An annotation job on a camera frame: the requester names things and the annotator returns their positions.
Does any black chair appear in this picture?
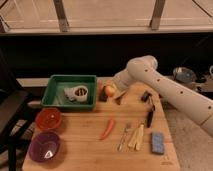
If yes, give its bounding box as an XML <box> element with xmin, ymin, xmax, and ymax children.
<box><xmin>0</xmin><ymin>50</ymin><xmax>34</xmax><ymax>171</ymax></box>

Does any purple plastic bowl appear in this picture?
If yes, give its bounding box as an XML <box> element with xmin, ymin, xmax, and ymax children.
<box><xmin>28</xmin><ymin>131</ymin><xmax>60</xmax><ymax>163</ymax></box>

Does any orange carrot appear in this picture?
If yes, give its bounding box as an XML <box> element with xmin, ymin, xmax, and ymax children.
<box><xmin>100</xmin><ymin>119</ymin><xmax>115</xmax><ymax>140</ymax></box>

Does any blue sponge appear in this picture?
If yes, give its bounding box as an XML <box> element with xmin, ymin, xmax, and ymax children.
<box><xmin>151</xmin><ymin>132</ymin><xmax>165</xmax><ymax>155</ymax></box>

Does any metal bowl in background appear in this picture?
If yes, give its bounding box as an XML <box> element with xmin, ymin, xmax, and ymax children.
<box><xmin>173</xmin><ymin>67</ymin><xmax>196</xmax><ymax>84</ymax></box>

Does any metal fork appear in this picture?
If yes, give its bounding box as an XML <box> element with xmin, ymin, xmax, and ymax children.
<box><xmin>117</xmin><ymin>123</ymin><xmax>131</xmax><ymax>151</ymax></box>

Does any black rectangular block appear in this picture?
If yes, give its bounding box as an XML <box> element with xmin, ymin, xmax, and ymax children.
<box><xmin>99</xmin><ymin>94</ymin><xmax>108</xmax><ymax>102</ymax></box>

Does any yellow red apple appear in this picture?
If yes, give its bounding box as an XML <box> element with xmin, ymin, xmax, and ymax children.
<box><xmin>105</xmin><ymin>85</ymin><xmax>115</xmax><ymax>97</ymax></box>

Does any green plastic tray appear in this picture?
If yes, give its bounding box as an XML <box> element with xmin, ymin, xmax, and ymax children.
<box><xmin>41</xmin><ymin>75</ymin><xmax>97</xmax><ymax>111</ymax></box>

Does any orange plastic bowl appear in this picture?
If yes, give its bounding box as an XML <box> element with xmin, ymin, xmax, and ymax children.
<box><xmin>35</xmin><ymin>108</ymin><xmax>62</xmax><ymax>131</ymax></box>

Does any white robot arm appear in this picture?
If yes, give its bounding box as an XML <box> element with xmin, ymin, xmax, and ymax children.
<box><xmin>113</xmin><ymin>55</ymin><xmax>213</xmax><ymax>137</ymax></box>

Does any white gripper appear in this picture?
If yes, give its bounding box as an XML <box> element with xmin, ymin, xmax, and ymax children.
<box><xmin>113</xmin><ymin>69</ymin><xmax>134</xmax><ymax>100</ymax></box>

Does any white cup with chocolate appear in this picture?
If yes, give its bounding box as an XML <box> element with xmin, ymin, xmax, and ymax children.
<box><xmin>64</xmin><ymin>85</ymin><xmax>88</xmax><ymax>102</ymax></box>

